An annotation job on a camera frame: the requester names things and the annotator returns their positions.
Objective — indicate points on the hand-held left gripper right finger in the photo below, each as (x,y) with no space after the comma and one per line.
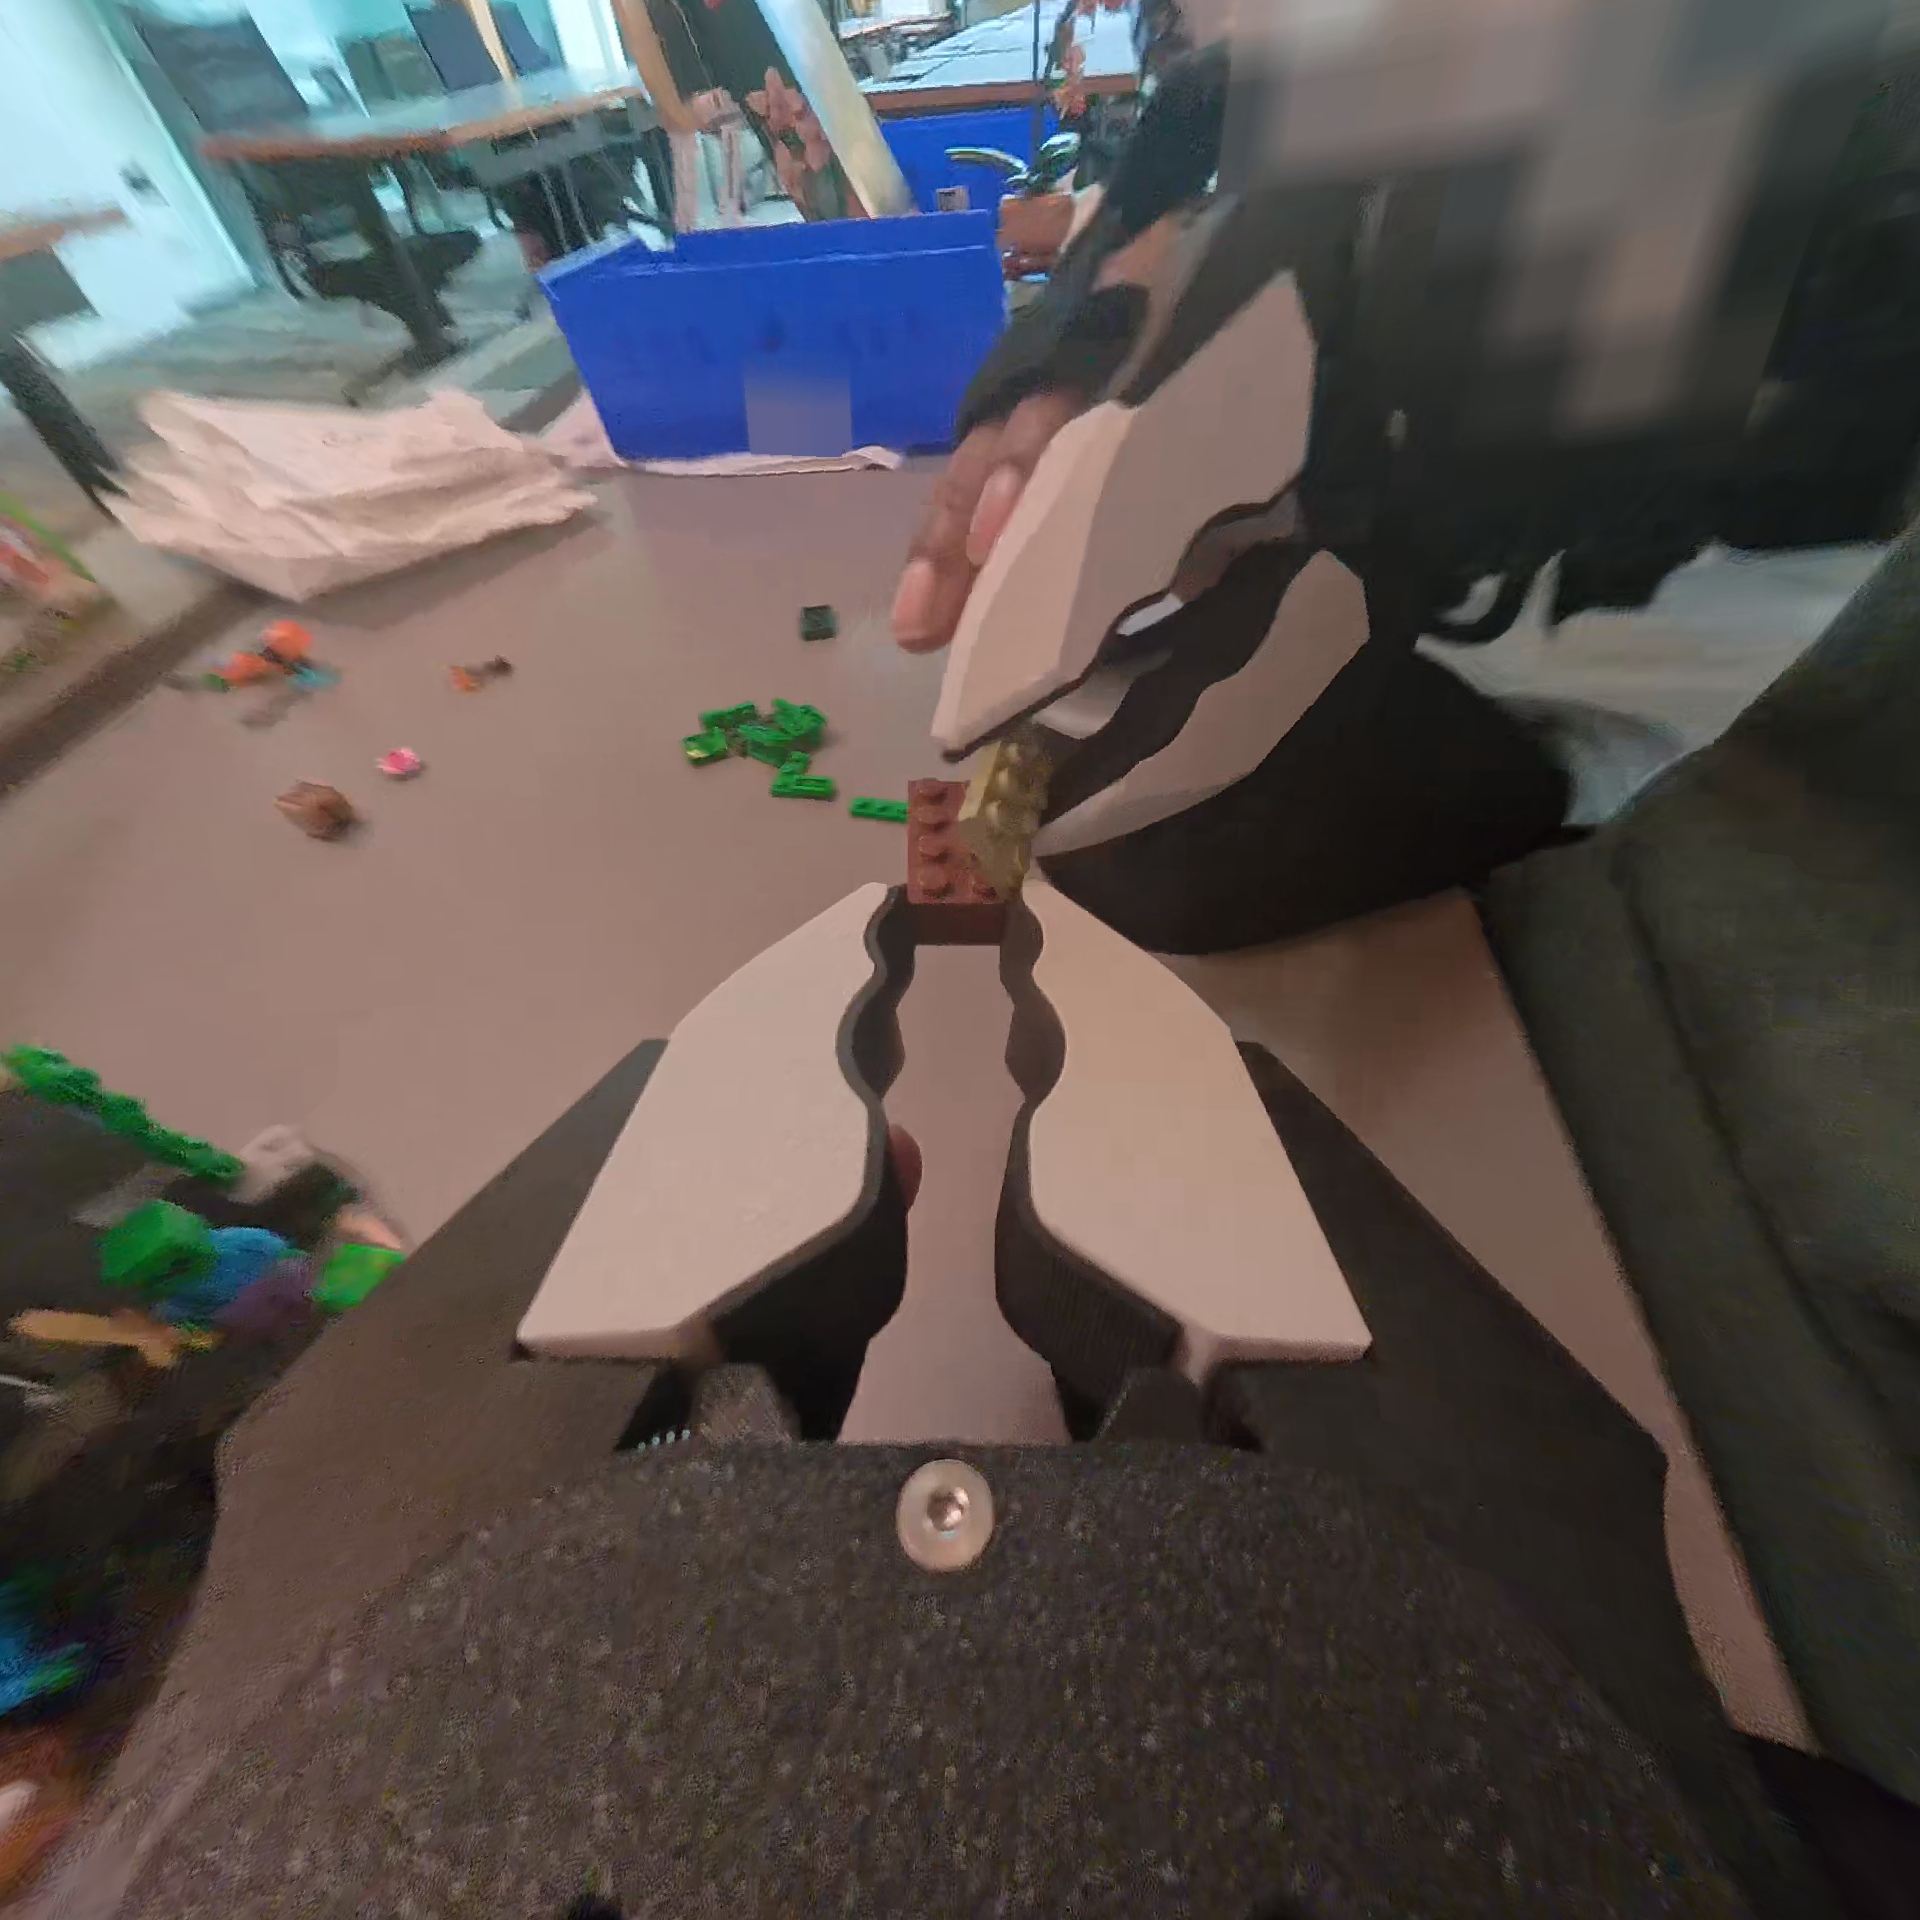
(1185,1186)

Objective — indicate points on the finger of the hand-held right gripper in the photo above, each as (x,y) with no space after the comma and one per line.
(1051,570)
(1289,675)

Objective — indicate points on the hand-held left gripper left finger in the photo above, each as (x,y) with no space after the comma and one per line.
(704,1186)

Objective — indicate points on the tan toy brick plate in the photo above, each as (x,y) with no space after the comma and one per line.
(1009,826)

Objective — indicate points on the group of green toy bricks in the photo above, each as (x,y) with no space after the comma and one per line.
(781,732)

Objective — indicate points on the brown toy brick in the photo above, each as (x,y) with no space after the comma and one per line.
(937,886)

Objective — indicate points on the blue storage bin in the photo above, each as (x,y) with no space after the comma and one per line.
(676,346)

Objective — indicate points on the grey desk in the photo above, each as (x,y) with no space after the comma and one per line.
(600,931)

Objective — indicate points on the person's right hand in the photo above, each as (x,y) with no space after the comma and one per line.
(960,541)

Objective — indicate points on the potted orchid plant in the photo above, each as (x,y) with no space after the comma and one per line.
(1037,224)

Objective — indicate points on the pink toy flower piece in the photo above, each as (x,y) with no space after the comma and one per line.
(398,765)

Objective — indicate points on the floral printed board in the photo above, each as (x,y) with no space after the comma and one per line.
(781,119)

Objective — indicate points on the brown toy cube block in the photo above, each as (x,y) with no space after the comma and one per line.
(319,811)

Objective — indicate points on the toy brick tower model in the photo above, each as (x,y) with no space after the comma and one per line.
(166,1245)

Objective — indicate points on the orange toy figure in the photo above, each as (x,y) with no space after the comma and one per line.
(281,645)

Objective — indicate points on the white paper pile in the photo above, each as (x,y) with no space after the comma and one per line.
(329,482)

